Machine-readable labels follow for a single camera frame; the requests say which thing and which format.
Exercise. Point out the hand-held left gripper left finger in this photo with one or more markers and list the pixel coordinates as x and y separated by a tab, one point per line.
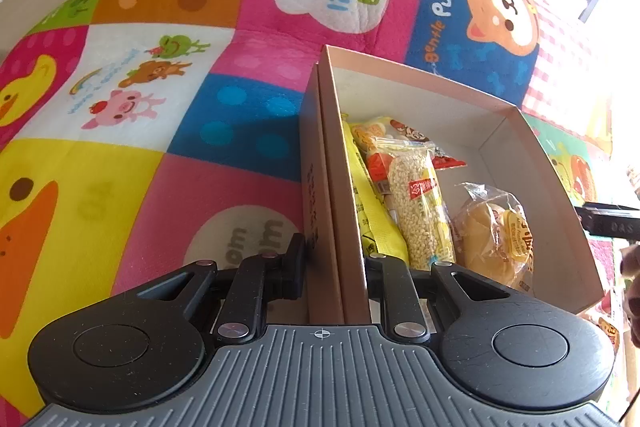
292	267

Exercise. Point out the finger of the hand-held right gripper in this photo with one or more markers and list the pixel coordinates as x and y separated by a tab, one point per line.
607	206

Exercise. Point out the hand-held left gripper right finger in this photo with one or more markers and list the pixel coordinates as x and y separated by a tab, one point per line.
380	277

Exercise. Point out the yellow snack packet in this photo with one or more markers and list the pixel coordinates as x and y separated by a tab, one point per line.
372	217

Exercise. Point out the puffed rice bar packet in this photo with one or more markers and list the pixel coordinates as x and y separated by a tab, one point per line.
417	207

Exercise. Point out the pink cardboard box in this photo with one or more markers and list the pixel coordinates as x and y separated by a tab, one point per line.
320	187

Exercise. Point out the bun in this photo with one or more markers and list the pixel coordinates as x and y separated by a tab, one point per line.
490	232
609	332

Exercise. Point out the red yellow snack bag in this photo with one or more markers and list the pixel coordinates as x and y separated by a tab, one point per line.
400	129

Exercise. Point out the person's right hand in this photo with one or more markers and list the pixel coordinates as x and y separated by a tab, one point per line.
632	292

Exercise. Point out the colourful cartoon play mat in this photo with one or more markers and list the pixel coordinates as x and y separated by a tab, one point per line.
150	207

